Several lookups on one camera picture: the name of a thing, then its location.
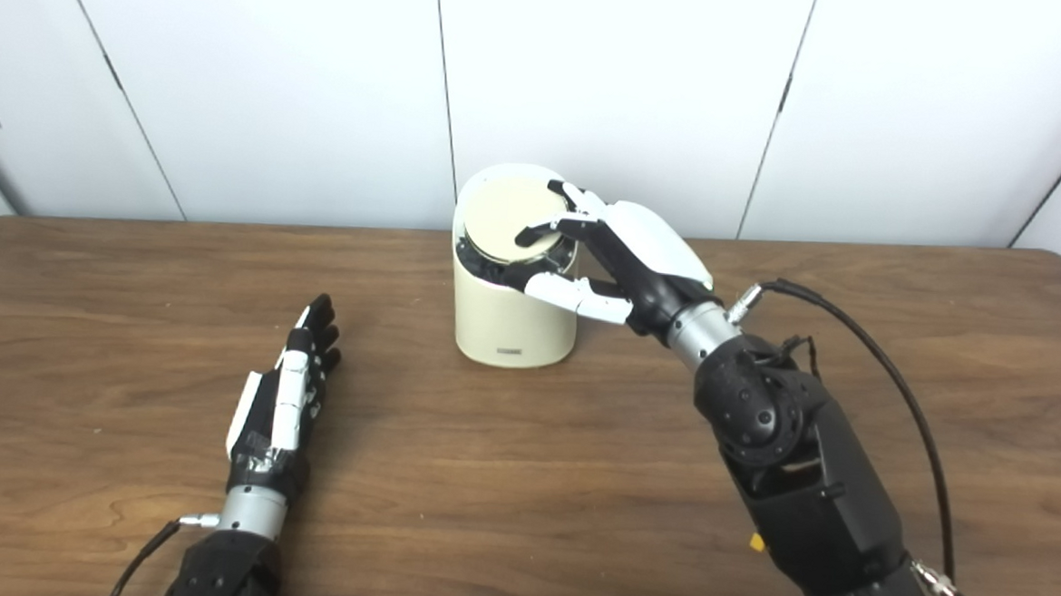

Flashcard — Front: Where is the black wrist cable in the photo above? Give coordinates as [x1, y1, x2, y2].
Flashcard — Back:
[713, 277, 987, 596]
[106, 508, 222, 596]

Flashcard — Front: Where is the black bin liner bag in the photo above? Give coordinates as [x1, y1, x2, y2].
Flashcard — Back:
[454, 233, 579, 294]

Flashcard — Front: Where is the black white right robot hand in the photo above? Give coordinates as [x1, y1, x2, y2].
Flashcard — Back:
[497, 177, 733, 341]

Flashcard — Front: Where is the cream-colored bin body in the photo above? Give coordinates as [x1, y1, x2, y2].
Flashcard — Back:
[446, 160, 589, 372]

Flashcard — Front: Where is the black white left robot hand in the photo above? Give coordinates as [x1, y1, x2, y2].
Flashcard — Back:
[223, 288, 346, 506]

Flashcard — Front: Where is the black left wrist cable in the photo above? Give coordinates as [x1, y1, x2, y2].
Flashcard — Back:
[106, 508, 222, 596]

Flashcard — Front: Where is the cream round bin lid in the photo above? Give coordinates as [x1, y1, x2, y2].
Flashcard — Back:
[460, 173, 583, 269]

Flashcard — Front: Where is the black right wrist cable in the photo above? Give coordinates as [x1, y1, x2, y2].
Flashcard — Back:
[713, 277, 987, 596]

